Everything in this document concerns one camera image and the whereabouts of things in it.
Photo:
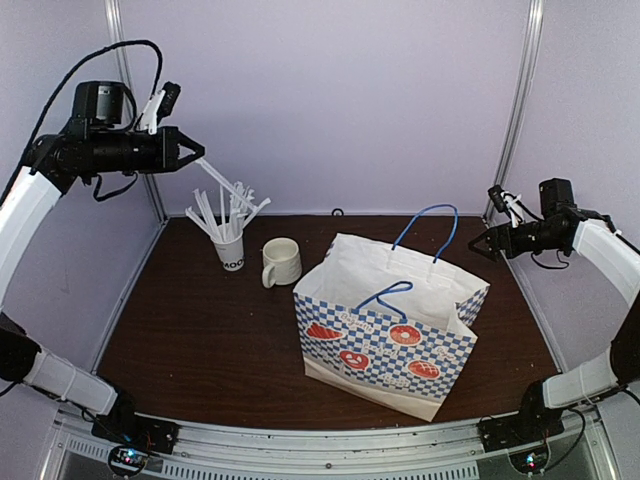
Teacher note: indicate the blue checkered paper bag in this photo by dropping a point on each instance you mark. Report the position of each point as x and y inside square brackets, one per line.
[387, 324]

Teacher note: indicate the white paper cup with straws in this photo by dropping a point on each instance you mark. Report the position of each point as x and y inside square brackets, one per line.
[230, 248]

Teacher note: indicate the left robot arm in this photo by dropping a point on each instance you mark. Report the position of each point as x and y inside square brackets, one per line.
[74, 225]

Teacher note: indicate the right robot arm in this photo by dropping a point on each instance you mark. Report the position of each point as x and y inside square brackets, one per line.
[607, 301]

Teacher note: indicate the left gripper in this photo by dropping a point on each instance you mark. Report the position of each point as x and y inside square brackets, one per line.
[167, 151]

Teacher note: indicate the aluminium front rail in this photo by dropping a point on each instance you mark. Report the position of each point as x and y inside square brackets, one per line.
[450, 450]

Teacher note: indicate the white ceramic mug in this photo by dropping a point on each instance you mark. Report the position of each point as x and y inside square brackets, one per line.
[281, 262]

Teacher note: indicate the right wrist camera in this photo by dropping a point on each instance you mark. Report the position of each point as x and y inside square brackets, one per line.
[507, 203]

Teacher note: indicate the left aluminium post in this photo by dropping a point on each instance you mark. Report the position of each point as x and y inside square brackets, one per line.
[116, 34]

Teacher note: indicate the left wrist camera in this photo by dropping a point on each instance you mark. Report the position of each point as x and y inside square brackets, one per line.
[158, 107]

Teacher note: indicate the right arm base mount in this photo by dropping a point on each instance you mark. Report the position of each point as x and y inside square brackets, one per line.
[522, 435]

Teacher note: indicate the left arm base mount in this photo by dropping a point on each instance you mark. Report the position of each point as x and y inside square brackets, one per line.
[136, 440]

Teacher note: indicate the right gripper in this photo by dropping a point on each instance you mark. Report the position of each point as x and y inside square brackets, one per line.
[495, 234]

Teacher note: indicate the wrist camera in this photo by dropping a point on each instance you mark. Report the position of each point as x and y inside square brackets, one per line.
[507, 203]
[158, 107]

